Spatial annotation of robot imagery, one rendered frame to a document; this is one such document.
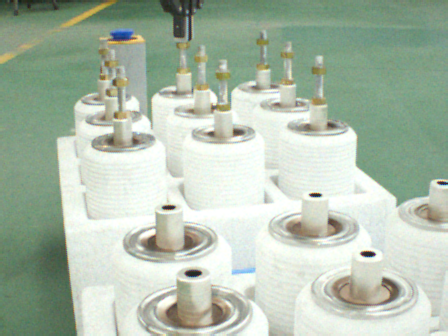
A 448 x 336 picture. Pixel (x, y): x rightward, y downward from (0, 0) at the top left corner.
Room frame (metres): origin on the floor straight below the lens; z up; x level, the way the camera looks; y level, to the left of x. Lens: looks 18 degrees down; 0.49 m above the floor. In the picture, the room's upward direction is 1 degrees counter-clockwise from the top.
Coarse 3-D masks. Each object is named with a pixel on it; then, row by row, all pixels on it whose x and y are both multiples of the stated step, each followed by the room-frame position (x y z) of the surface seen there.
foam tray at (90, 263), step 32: (64, 160) 0.99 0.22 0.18; (64, 192) 0.85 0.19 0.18; (384, 192) 0.84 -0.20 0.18; (64, 224) 1.02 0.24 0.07; (96, 224) 0.75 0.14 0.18; (128, 224) 0.75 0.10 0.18; (224, 224) 0.77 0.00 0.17; (256, 224) 0.78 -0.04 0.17; (384, 224) 0.82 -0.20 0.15; (96, 256) 0.74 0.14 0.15
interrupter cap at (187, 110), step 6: (180, 108) 0.97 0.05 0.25; (186, 108) 0.98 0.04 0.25; (192, 108) 0.98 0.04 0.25; (174, 114) 0.95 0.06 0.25; (180, 114) 0.94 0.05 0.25; (186, 114) 0.94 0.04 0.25; (192, 114) 0.94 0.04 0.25; (198, 114) 0.94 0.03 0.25; (204, 114) 0.94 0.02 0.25; (210, 114) 0.94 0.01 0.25
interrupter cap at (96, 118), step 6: (90, 114) 0.95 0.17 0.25; (96, 114) 0.95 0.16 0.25; (102, 114) 0.95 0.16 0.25; (132, 114) 0.95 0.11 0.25; (138, 114) 0.95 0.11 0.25; (90, 120) 0.92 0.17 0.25; (96, 120) 0.92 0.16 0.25; (102, 120) 0.92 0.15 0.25; (132, 120) 0.91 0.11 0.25; (138, 120) 0.92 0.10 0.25; (102, 126) 0.90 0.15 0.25; (108, 126) 0.90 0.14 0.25
